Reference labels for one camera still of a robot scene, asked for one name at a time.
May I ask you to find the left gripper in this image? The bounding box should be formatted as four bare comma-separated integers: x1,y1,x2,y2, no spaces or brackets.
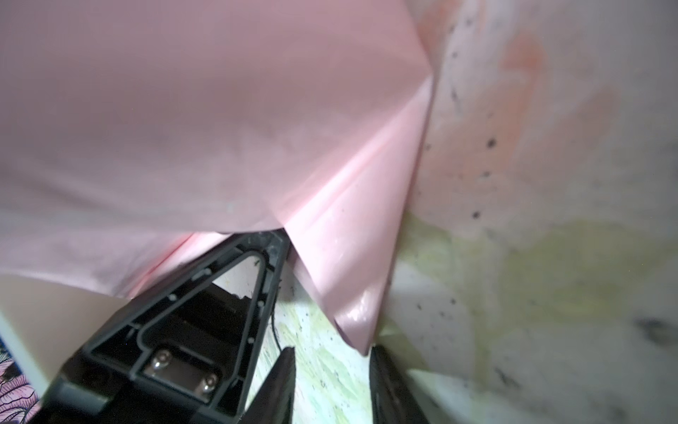
0,229,293,424

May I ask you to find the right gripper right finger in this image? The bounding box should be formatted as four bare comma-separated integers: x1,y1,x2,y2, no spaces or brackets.
369,346,428,424

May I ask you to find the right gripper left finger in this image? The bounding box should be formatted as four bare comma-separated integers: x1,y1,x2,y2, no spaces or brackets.
241,350,296,424

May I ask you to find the purple wrapping paper sheet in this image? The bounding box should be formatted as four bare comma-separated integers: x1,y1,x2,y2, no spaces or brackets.
1,1,433,353

